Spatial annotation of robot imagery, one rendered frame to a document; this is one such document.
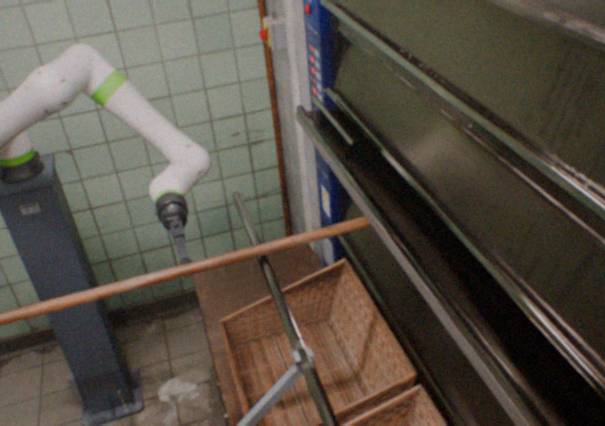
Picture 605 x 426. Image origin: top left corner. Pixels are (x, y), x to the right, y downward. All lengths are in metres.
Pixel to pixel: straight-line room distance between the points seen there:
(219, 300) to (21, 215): 0.78
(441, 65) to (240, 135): 1.75
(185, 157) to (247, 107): 0.95
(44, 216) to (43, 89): 0.64
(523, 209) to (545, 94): 0.23
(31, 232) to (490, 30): 1.71
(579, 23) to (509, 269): 0.44
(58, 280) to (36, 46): 0.91
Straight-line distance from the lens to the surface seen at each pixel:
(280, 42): 2.34
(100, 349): 2.68
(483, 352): 1.03
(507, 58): 1.05
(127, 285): 1.61
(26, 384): 3.26
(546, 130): 0.96
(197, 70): 2.69
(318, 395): 1.30
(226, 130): 2.81
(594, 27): 0.90
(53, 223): 2.30
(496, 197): 1.16
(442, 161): 1.31
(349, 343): 2.13
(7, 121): 1.90
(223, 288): 2.48
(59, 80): 1.77
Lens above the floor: 2.19
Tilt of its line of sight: 34 degrees down
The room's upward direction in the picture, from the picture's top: 6 degrees counter-clockwise
